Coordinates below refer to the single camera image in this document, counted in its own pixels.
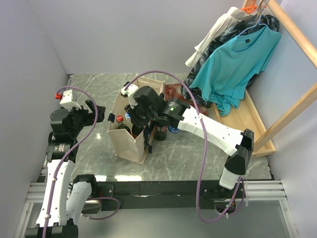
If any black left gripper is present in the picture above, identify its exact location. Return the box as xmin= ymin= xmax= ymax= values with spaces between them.
xmin=65 ymin=99 xmax=105 ymax=137

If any cola bottle red cap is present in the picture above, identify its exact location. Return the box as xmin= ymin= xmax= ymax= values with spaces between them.
xmin=116 ymin=115 xmax=131 ymax=133
xmin=131 ymin=125 xmax=144 ymax=138
xmin=155 ymin=122 xmax=168 ymax=141

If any cola bottle red cap front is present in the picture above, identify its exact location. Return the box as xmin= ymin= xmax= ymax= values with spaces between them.
xmin=131 ymin=125 xmax=144 ymax=138

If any pocari bottle blue cap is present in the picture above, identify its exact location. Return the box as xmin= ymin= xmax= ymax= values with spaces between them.
xmin=168 ymin=126 xmax=180 ymax=134
xmin=125 ymin=113 xmax=131 ymax=121

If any beige canvas tote bag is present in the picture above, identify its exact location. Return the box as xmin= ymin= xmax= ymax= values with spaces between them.
xmin=106 ymin=76 xmax=166 ymax=164

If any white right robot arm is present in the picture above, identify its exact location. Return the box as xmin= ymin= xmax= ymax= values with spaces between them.
xmin=121 ymin=84 xmax=254 ymax=197

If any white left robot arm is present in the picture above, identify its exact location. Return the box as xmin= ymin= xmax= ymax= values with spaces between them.
xmin=25 ymin=100 xmax=106 ymax=238

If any red plaid folded cloth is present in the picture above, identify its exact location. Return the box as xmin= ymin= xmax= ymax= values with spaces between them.
xmin=164 ymin=83 xmax=186 ymax=101

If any turquoise t-shirt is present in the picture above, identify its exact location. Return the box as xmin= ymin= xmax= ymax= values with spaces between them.
xmin=190 ymin=26 xmax=281 ymax=116

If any wooden clothes rack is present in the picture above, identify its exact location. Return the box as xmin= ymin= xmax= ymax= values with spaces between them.
xmin=219 ymin=0 xmax=317 ymax=156

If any white garment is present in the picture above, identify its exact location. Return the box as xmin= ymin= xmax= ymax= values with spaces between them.
xmin=185 ymin=7 xmax=256 ymax=67

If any light blue hanger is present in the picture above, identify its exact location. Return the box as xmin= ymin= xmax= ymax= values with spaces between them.
xmin=235 ymin=0 xmax=279 ymax=37

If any orange hanger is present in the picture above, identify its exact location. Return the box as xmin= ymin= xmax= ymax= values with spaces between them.
xmin=241 ymin=0 xmax=258 ymax=14

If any dark floral shirt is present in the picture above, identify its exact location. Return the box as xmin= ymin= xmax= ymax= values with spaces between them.
xmin=180 ymin=14 xmax=280 ymax=109

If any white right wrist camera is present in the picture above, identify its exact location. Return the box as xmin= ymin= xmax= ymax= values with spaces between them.
xmin=121 ymin=84 xmax=139 ymax=109

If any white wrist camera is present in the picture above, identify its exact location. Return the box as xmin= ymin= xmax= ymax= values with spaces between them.
xmin=55 ymin=89 xmax=81 ymax=111
xmin=121 ymin=84 xmax=139 ymax=109

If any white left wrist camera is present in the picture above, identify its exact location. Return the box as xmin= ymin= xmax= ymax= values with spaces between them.
xmin=55 ymin=89 xmax=81 ymax=111

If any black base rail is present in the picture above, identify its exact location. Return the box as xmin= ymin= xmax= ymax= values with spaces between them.
xmin=92 ymin=180 xmax=234 ymax=209

